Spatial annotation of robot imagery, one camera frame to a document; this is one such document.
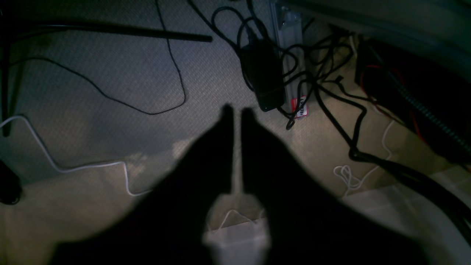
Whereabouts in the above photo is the white floor cable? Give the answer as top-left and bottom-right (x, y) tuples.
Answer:
(0, 115), (153, 197)

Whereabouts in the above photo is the black tripod leg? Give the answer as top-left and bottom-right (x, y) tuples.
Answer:
(1, 21), (213, 43)

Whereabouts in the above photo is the black power adapter brick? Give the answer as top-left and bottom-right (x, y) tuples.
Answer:
(240, 40), (285, 112)

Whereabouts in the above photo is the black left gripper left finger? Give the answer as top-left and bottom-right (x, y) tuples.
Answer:
(52, 105), (234, 265)

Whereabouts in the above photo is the thick black cable bundle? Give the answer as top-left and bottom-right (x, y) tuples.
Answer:
(309, 26), (471, 243)

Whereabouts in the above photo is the thin black floor cable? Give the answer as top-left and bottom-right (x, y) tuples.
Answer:
(11, 0), (187, 116)

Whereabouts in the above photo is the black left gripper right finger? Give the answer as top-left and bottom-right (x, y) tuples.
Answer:
(241, 108), (429, 265)

